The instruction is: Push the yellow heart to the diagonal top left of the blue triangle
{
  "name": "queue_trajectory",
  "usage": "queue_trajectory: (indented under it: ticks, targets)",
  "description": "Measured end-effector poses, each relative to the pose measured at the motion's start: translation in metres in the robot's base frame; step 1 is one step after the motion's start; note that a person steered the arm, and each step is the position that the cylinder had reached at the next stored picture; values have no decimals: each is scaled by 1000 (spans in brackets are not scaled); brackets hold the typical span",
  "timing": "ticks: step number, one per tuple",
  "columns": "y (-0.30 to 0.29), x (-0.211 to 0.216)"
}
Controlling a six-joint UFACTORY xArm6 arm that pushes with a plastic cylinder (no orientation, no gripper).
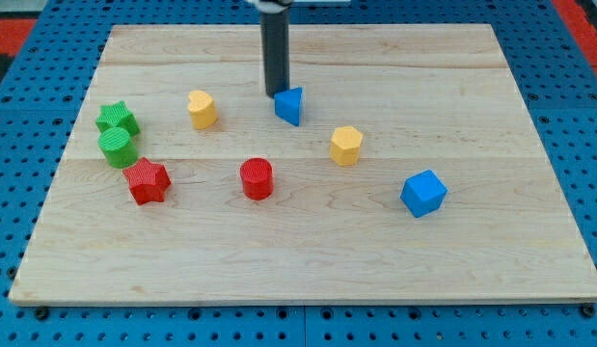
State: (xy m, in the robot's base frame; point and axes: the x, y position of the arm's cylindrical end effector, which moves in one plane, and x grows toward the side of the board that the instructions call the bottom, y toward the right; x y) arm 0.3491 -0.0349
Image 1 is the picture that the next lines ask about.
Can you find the blue triangle block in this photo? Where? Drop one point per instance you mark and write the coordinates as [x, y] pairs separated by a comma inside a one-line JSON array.
[[288, 105]]

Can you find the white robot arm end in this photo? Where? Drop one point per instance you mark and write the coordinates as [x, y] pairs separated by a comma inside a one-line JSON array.
[[276, 6]]

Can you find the blue cube block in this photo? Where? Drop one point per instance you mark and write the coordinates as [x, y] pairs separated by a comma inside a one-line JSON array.
[[423, 193]]

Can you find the green star block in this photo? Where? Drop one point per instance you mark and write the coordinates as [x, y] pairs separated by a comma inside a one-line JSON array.
[[117, 115]]

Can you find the red star block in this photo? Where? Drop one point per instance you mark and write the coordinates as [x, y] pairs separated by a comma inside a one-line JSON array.
[[147, 181]]

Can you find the yellow hexagon block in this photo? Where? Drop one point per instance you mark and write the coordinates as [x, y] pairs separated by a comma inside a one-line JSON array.
[[345, 145]]

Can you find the green cylinder block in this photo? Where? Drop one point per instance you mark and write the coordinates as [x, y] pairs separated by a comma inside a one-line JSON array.
[[117, 147]]

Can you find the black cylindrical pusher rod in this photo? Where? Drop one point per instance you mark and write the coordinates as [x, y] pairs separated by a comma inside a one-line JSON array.
[[275, 51]]

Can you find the wooden board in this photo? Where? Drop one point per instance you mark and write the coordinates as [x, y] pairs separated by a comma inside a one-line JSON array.
[[437, 97]]

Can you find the yellow heart block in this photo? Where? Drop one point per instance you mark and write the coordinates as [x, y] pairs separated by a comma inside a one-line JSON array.
[[202, 109]]

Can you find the red cylinder block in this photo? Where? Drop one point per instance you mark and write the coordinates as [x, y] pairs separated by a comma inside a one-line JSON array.
[[257, 178]]

